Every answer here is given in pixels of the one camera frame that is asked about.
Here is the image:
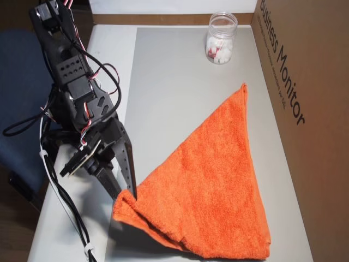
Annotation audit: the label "white cable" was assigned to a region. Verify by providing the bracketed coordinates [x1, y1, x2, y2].
[39, 117, 95, 257]

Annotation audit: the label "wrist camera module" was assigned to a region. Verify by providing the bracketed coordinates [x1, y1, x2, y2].
[59, 139, 102, 178]

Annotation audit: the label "clear plastic jar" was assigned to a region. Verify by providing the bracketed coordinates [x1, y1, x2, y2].
[204, 11, 238, 66]

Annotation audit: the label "red white servo wire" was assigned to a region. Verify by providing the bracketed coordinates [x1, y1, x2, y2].
[61, 0, 95, 81]
[80, 100, 95, 145]

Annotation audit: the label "white and red jar contents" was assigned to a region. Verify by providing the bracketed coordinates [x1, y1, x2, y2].
[206, 37, 234, 65]

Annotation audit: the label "orange terry towel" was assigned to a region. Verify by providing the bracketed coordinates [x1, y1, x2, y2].
[112, 82, 272, 259]

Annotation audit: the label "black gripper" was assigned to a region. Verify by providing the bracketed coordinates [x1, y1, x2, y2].
[86, 117, 138, 202]

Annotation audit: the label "blue office chair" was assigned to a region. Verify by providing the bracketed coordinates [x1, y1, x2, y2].
[0, 28, 59, 212]

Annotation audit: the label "cardboard monitor box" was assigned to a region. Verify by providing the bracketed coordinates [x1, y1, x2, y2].
[251, 0, 349, 262]

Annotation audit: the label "brown back board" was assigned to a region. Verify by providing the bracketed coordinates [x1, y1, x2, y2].
[92, 13, 258, 27]

